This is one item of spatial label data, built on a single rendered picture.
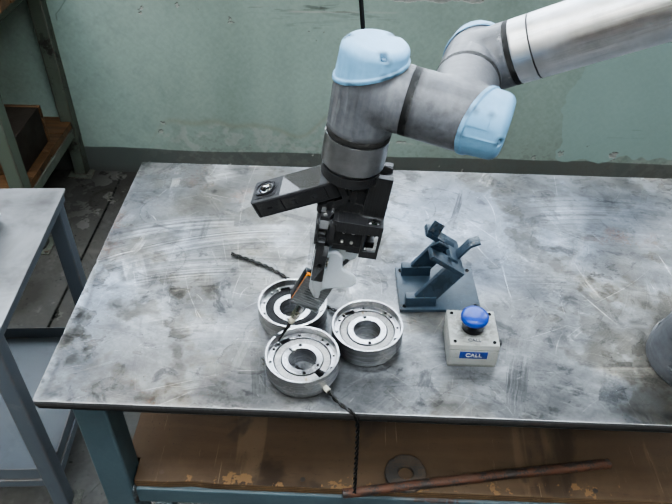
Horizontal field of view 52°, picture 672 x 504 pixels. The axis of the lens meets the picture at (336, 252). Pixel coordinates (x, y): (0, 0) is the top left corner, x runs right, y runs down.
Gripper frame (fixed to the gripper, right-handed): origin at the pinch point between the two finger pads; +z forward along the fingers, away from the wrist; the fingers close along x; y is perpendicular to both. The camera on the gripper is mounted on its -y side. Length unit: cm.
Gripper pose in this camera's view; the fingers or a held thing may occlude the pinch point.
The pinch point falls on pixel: (313, 281)
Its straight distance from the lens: 93.7
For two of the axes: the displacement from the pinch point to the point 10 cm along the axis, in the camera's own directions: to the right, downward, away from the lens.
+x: 0.6, -6.6, 7.5
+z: -1.5, 7.4, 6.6
